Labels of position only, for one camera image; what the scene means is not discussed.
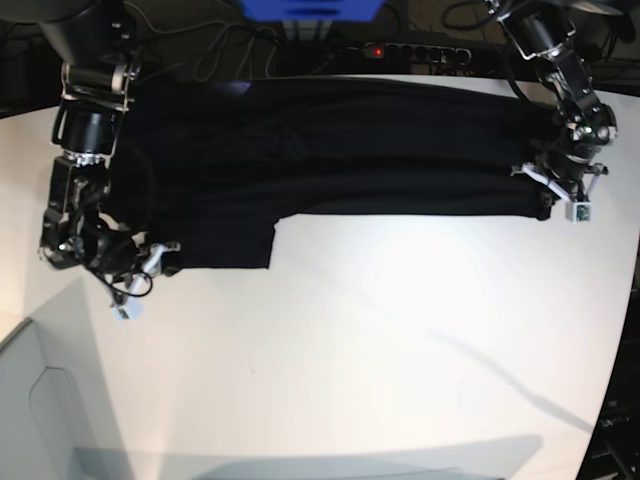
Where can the black T-shirt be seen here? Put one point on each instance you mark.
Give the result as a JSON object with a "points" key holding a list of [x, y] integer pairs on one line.
{"points": [[214, 168]]}

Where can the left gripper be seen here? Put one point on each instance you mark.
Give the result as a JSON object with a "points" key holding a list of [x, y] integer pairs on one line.
{"points": [[570, 178]]}

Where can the black power strip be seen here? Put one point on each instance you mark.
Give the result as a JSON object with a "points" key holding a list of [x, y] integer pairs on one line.
{"points": [[416, 53]]}

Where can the blue box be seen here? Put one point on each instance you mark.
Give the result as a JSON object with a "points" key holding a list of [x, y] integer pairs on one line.
{"points": [[301, 10]]}

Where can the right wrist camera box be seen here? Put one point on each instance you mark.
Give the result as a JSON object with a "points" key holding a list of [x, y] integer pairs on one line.
{"points": [[131, 309]]}

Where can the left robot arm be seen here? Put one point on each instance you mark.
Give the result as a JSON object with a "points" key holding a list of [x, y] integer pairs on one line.
{"points": [[542, 34]]}

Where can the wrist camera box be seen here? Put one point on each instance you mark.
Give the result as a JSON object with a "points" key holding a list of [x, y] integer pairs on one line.
{"points": [[131, 309], [578, 211]]}

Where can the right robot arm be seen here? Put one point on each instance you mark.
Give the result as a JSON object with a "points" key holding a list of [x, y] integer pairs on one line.
{"points": [[100, 63]]}

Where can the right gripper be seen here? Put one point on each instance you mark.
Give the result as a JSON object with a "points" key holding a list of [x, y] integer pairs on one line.
{"points": [[121, 265]]}

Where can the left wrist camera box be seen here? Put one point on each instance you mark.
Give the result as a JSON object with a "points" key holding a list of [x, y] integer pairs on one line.
{"points": [[578, 211]]}

